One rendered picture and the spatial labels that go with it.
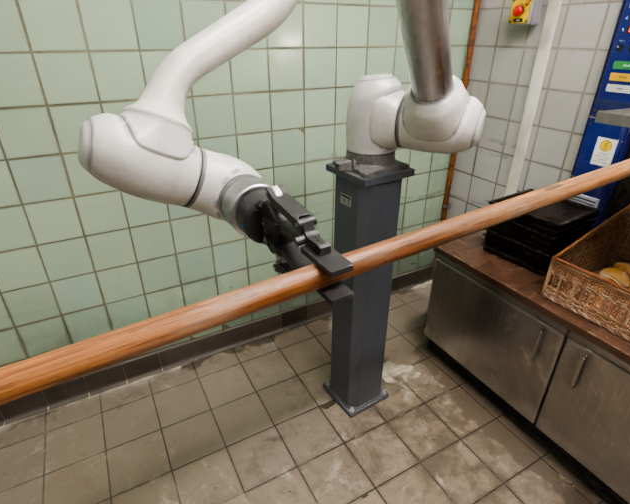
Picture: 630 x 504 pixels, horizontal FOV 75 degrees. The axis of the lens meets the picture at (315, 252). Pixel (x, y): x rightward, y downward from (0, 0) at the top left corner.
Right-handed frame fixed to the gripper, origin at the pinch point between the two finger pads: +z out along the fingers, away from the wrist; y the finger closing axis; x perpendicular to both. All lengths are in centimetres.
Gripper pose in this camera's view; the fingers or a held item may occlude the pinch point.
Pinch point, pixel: (327, 271)
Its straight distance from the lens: 48.1
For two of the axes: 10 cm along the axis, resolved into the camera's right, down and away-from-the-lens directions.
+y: 0.5, 8.7, 5.0
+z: 5.0, 4.1, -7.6
